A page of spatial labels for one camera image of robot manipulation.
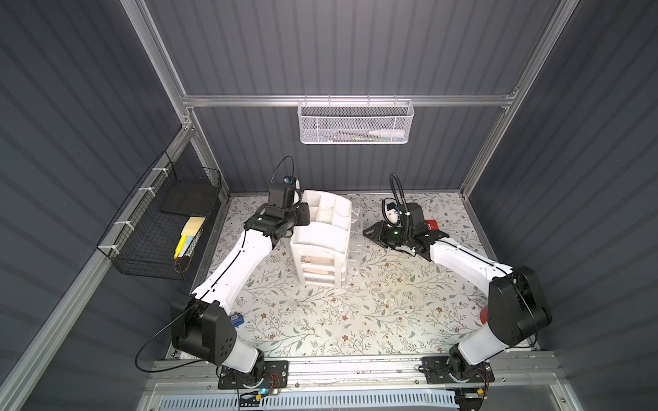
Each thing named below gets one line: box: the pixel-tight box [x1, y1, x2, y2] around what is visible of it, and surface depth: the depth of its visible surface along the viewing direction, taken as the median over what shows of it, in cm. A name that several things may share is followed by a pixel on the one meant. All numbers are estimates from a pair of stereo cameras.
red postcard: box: [425, 219, 440, 231], surface depth 111 cm
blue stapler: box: [229, 311, 246, 328], surface depth 83 cm
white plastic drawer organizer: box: [290, 189, 353, 289], surface depth 83 cm
